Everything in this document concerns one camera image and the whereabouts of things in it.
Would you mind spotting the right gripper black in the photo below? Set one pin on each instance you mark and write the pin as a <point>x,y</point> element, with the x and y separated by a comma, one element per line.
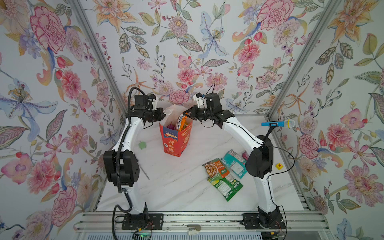
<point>194,111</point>

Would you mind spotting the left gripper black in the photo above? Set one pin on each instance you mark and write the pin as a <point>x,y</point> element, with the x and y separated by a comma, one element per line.
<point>159,116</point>

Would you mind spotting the orange candy snack packet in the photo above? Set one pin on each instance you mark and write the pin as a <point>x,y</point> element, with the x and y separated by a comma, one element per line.
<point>182,123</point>

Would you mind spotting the red paper gift bag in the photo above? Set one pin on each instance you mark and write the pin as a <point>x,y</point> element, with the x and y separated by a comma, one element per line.
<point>174,142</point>

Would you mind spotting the purple snack packet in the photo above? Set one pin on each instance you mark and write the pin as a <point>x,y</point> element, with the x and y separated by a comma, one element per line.
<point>172,126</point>

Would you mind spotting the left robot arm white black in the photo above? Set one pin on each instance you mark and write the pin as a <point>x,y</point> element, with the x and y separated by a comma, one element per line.
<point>121,164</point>

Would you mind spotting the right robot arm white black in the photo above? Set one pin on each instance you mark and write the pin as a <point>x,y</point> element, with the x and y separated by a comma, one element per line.
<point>260,150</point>

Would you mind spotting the small green toy piece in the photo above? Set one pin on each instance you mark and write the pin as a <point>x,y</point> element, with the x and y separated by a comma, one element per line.
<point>142,145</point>

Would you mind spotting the orange green noodle packet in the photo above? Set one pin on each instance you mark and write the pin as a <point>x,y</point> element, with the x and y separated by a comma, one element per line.
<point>216,169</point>

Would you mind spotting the teal snack packet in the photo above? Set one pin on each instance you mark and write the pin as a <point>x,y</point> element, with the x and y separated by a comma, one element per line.
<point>235,163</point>

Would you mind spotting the green snack packet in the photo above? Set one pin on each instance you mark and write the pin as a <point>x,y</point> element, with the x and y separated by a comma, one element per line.
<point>228,186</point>

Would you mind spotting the small yellow toy block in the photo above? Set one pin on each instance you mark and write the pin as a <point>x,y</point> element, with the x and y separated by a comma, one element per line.
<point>279,166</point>

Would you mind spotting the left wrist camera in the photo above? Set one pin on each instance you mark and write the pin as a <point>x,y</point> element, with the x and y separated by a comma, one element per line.
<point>153,101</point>

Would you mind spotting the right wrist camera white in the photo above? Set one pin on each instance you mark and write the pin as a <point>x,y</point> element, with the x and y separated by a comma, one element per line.
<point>199,100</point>

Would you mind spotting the black handled screwdriver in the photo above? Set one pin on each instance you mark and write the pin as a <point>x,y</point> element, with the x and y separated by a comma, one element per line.
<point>142,170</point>

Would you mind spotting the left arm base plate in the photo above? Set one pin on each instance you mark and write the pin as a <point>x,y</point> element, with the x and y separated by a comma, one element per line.
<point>142,221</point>

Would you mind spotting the aluminium mounting rail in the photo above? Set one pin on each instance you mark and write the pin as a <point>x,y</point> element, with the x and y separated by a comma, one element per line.
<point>293,221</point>

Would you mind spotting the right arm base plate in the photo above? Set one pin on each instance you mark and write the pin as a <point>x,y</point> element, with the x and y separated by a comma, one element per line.
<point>256,221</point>

